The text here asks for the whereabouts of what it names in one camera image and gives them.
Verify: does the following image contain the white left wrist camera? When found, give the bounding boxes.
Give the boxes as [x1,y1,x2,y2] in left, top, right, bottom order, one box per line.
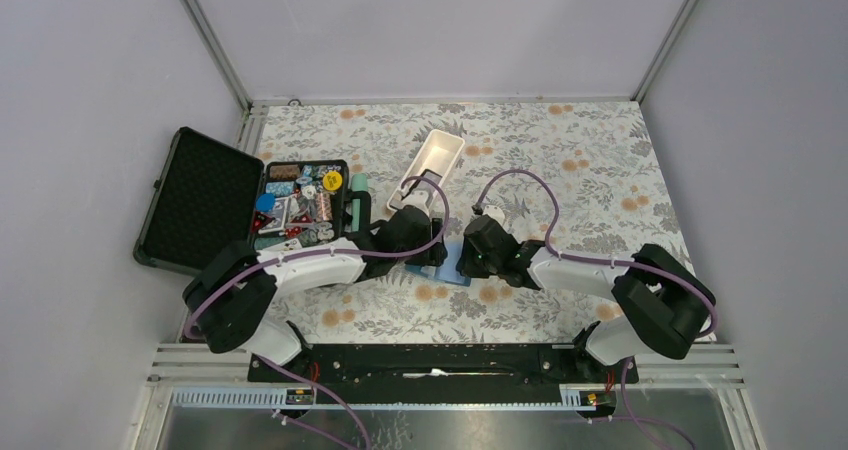
[400,190,433,214]

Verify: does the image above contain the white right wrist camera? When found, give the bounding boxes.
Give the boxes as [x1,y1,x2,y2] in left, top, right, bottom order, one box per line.
[473,201,506,227]

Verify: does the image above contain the mint green case handle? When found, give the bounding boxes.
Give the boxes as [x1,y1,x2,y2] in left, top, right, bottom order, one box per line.
[350,173,372,233]

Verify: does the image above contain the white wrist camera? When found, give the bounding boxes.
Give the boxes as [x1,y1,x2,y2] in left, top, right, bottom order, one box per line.
[400,190,433,214]
[473,201,506,227]

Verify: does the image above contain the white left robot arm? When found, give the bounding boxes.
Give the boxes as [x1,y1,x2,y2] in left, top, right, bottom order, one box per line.
[183,205,445,381]

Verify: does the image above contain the playing card deck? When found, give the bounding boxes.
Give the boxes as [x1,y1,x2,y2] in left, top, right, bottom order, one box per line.
[263,238,303,252]

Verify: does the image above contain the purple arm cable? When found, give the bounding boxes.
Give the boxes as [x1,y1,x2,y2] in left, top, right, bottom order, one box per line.
[474,168,720,339]
[182,175,452,342]

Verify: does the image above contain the yellow round poker chip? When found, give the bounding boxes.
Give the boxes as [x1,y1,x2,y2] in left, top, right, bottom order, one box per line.
[322,170,344,192]

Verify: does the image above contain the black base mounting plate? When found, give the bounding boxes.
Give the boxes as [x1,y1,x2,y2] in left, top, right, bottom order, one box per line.
[285,343,639,405]

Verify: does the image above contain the black open carrying case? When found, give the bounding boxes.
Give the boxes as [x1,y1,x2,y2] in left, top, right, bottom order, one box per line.
[133,127,349,276]

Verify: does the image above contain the white rectangular plastic tray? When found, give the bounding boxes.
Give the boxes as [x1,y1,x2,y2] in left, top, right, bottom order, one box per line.
[386,129,465,212]

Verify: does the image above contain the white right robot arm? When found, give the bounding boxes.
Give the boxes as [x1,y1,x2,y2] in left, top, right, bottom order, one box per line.
[457,216,716,382]

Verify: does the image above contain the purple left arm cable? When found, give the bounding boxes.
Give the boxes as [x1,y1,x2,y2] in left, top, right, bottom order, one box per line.
[182,175,452,342]

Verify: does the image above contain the blue round poker chip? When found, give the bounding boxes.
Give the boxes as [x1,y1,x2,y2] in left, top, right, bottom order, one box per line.
[255,193,276,214]

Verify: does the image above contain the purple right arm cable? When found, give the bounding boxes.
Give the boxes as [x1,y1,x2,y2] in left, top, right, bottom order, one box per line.
[474,168,720,339]

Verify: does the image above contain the floral patterned table mat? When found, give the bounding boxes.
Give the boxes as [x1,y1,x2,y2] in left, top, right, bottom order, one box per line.
[255,102,690,343]

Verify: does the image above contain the blue leather card holder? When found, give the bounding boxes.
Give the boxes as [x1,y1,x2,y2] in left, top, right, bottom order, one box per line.
[405,239,472,287]

